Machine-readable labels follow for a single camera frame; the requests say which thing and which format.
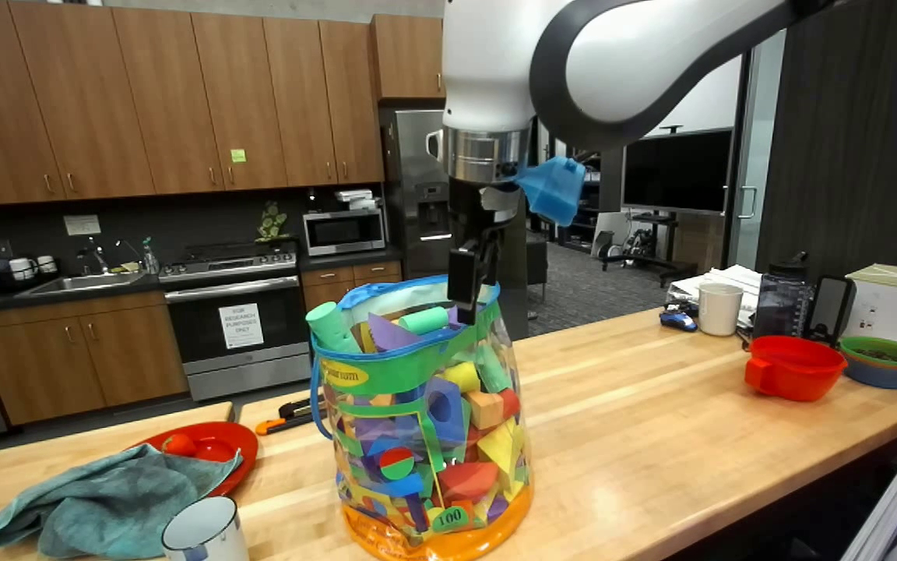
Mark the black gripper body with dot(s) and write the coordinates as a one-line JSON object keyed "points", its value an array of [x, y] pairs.
{"points": [[470, 214]]}

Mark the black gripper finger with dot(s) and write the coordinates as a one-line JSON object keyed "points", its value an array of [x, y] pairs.
{"points": [[489, 266], [463, 275]]}

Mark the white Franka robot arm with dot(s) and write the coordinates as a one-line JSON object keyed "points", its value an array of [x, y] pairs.
{"points": [[635, 63]]}

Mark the clear bag of foam blocks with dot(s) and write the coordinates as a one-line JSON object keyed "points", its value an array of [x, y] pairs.
{"points": [[422, 437]]}

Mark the stainless steel refrigerator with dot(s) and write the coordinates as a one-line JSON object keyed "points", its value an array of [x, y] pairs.
{"points": [[411, 199]]}

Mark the purple foam wedge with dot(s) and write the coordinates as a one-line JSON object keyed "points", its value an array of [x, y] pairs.
{"points": [[391, 336]]}

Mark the brown lower cabinet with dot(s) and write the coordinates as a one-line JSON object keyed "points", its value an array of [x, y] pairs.
{"points": [[349, 282], [79, 361]]}

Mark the silver microwave oven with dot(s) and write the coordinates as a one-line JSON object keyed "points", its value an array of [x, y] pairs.
{"points": [[343, 232]]}

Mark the green foam cylinder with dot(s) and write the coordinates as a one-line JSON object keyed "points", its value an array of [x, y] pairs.
{"points": [[331, 330]]}

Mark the small blue object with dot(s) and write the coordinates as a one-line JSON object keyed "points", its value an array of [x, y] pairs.
{"points": [[678, 319]]}

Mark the small potted plant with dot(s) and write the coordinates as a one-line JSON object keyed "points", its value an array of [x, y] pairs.
{"points": [[271, 226]]}

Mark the black television screen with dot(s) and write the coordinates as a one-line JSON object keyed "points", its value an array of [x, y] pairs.
{"points": [[678, 172]]}

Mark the paper note on stove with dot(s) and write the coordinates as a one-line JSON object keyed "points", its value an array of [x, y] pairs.
{"points": [[242, 324]]}

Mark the stainless steel stove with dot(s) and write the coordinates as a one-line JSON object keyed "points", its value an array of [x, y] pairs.
{"points": [[235, 330]]}

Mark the white paper cup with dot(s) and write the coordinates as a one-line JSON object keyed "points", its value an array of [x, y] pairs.
{"points": [[719, 309]]}

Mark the green cabinet sticker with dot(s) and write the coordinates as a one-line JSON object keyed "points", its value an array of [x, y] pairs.
{"points": [[237, 157]]}

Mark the black mesh organizer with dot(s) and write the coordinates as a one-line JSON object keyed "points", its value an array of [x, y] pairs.
{"points": [[782, 307]]}

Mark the red bowl left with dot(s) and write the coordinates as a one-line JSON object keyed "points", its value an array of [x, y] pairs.
{"points": [[216, 440]]}

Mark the red bowl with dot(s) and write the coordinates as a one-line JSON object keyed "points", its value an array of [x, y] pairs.
{"points": [[791, 367], [216, 440]]}

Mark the red bowl right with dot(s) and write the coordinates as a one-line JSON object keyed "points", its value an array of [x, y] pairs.
{"points": [[791, 367]]}

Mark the brown upper cabinets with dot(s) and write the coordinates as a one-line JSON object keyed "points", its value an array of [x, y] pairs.
{"points": [[157, 103]]}

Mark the black phone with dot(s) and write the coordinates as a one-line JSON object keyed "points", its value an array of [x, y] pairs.
{"points": [[828, 309]]}

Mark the white enamel mug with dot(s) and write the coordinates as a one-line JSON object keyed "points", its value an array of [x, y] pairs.
{"points": [[202, 531]]}

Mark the kitchen sink faucet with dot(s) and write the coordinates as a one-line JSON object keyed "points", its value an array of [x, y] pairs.
{"points": [[90, 266]]}

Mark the green bowl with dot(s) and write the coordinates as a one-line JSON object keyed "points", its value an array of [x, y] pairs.
{"points": [[883, 349]]}

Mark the white box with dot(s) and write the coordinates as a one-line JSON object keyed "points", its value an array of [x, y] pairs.
{"points": [[892, 302]]}

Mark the blue bowl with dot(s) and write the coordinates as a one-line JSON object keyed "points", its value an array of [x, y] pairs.
{"points": [[883, 377]]}

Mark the teal cloth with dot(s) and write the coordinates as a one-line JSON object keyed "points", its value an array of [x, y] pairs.
{"points": [[106, 502]]}

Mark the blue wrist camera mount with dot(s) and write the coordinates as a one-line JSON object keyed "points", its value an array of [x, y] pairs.
{"points": [[552, 190]]}

